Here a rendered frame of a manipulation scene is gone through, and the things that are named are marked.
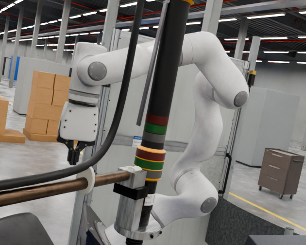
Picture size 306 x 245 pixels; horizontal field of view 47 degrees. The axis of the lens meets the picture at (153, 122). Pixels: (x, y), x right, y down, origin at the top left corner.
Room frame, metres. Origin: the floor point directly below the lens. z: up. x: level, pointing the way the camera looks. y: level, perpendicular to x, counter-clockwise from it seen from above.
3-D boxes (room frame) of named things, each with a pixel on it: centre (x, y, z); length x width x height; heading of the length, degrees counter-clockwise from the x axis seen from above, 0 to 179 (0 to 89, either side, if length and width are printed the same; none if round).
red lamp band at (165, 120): (0.51, 0.00, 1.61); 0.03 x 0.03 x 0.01
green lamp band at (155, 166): (0.51, 0.00, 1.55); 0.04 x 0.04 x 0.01
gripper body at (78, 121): (0.97, 0.20, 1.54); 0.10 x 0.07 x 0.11; 115
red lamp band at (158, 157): (0.51, 0.00, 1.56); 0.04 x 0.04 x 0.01
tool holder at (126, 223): (0.51, 0.00, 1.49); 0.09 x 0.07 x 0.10; 149
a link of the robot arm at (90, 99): (0.97, 0.20, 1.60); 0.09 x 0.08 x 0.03; 115
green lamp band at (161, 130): (0.51, 0.00, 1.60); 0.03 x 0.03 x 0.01
